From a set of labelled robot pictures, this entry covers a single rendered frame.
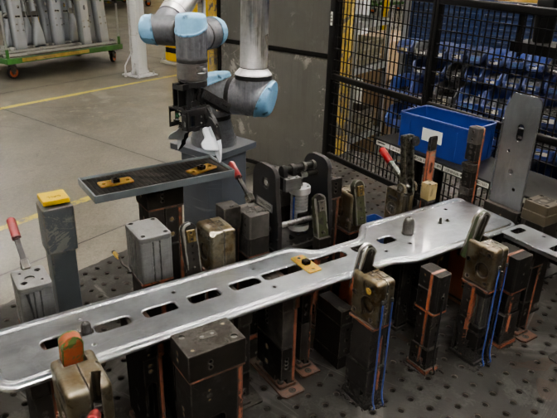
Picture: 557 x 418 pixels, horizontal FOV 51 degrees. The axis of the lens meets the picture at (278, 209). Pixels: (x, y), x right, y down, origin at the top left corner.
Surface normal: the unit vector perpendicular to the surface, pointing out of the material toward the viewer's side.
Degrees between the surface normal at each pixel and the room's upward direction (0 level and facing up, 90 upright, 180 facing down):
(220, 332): 0
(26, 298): 90
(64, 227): 90
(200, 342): 0
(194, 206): 90
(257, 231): 90
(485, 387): 0
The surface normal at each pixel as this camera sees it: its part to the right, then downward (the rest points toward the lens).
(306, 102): -0.60, 0.35
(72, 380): 0.03, -0.91
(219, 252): 0.55, 0.36
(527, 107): -0.84, 0.20
